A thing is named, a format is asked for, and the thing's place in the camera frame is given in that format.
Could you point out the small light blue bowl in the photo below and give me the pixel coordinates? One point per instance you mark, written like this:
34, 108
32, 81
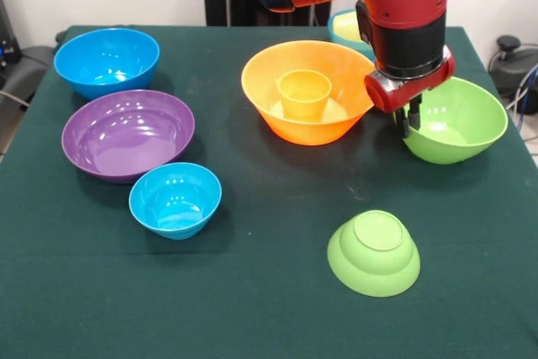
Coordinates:
174, 203

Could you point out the large blue bowl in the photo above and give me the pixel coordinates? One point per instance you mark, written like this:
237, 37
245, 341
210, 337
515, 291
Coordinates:
105, 60

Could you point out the large orange bowl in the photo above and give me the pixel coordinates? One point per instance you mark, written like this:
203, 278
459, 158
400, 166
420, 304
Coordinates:
311, 132

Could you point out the dark green tablecloth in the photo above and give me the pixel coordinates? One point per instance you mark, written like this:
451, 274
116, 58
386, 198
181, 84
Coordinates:
294, 313

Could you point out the orange cup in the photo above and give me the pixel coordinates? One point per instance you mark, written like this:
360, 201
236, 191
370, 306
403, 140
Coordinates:
304, 98

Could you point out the black electronic device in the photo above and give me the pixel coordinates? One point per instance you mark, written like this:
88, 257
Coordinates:
8, 48

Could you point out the large green bowl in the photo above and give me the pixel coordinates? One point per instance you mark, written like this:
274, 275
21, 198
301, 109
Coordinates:
458, 132

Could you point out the purple bowl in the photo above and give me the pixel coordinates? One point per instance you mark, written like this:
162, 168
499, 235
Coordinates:
126, 136

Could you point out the small green bowl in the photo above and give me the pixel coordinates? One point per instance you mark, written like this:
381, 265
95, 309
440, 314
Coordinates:
374, 262

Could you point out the translucent blue ridged bowl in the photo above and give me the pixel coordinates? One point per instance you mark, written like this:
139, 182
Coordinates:
357, 45

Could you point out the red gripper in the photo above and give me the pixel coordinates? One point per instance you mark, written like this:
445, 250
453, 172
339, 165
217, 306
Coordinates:
391, 96

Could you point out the yellow cup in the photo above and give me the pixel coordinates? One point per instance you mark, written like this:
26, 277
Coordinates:
346, 27

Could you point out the dark grey seat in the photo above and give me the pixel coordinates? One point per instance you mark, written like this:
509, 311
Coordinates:
33, 64

